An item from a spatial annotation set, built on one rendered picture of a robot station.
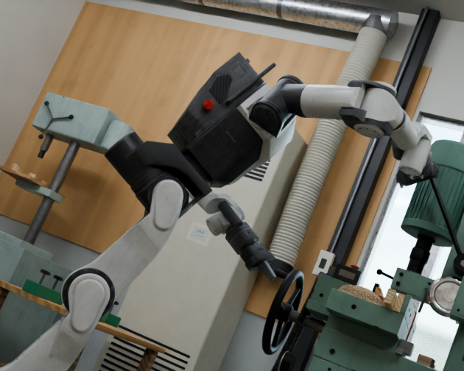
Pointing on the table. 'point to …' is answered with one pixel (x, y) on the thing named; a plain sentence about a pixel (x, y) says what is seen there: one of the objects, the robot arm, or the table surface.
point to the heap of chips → (361, 293)
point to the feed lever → (461, 267)
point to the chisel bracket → (410, 284)
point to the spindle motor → (441, 234)
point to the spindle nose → (420, 254)
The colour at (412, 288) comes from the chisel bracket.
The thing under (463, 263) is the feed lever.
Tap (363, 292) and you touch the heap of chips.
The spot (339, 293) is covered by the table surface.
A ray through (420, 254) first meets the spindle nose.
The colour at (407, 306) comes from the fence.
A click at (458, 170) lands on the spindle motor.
